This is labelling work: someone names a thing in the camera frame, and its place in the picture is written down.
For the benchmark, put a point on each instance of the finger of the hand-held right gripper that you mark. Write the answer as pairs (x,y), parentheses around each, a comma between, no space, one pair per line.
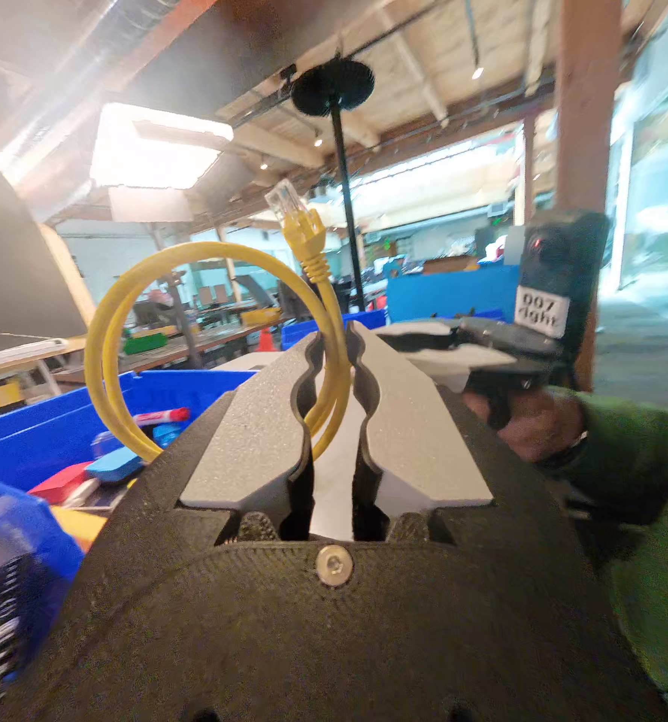
(458,361)
(418,331)

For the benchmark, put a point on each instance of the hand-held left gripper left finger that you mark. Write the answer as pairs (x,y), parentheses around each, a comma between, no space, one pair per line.
(238,445)

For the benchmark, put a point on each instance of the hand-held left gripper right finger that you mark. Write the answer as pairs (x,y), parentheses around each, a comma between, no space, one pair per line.
(424,445)

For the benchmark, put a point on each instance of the large blue plastic bin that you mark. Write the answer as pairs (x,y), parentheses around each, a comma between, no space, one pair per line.
(29,434)

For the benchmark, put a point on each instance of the person's right forearm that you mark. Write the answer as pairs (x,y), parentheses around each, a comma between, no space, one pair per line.
(632,451)

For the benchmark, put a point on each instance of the person's right hand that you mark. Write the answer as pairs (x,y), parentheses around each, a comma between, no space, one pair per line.
(542,423)

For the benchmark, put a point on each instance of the light blue cart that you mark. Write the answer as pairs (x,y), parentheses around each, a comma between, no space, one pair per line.
(452,293)

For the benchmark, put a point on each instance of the small blue bin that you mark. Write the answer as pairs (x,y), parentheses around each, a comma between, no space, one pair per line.
(367,318)
(297,335)

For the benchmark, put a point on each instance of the blue stud brick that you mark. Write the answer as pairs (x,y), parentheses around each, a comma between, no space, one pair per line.
(167,435)

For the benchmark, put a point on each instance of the cardboard box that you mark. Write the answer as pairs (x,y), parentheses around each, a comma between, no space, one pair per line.
(449,265)

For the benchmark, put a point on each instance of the red dry-erase marker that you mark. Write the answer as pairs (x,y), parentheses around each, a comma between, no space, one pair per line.
(162,416)

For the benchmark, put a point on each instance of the long wooden table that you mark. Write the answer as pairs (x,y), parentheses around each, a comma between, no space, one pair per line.
(210,344)

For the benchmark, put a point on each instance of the orange traffic cone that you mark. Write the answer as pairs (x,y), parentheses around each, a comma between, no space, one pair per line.
(266,341)

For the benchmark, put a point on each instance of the light blue foam block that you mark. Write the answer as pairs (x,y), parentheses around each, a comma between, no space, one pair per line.
(114,465)

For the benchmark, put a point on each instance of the black pole round disc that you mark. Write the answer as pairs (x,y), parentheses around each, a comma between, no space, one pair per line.
(348,225)

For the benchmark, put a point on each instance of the yellow bin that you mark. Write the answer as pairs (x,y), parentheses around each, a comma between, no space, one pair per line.
(260,317)

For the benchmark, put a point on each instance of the clear acrylic cube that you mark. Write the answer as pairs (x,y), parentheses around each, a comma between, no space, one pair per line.
(105,444)

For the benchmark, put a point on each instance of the green bin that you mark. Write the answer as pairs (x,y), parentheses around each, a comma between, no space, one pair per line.
(145,344)

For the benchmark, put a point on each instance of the metal light stand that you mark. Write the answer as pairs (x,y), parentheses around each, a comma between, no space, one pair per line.
(184,316)

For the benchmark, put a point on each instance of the long yellow block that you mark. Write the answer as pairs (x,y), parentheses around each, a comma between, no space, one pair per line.
(80,527)

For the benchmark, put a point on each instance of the red block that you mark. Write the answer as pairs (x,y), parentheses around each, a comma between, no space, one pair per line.
(60,482)

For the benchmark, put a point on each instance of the green jacket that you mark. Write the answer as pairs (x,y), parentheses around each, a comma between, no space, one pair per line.
(661,592)

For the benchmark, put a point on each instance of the studio light panel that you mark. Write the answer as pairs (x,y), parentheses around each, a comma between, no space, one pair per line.
(153,152)

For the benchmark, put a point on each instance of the dark overhead panel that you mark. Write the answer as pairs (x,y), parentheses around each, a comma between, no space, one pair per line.
(226,45)

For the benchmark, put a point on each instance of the slim wooden post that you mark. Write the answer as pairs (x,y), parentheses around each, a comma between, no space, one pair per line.
(529,169)

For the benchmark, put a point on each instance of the thick wooden post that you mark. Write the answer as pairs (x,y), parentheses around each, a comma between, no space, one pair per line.
(587,113)

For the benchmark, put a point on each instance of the black board tan frame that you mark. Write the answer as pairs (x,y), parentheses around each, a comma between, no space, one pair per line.
(18,271)

